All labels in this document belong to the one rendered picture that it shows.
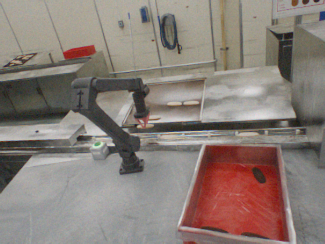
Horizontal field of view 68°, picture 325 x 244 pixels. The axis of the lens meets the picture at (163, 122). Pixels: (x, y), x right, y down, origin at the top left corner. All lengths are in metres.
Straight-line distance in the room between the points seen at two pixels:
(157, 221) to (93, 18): 4.90
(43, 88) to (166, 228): 3.79
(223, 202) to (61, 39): 5.44
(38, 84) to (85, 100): 3.60
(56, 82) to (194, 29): 2.64
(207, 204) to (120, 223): 0.34
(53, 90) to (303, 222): 3.96
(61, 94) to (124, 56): 1.74
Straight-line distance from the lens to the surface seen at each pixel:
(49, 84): 4.33
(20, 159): 1.87
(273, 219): 0.94
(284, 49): 2.88
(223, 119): 1.37
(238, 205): 0.96
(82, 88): 0.91
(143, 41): 5.14
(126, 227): 0.97
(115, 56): 5.44
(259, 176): 1.07
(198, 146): 1.23
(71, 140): 1.53
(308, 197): 1.04
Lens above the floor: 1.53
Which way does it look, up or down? 27 degrees down
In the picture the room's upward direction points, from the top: 12 degrees counter-clockwise
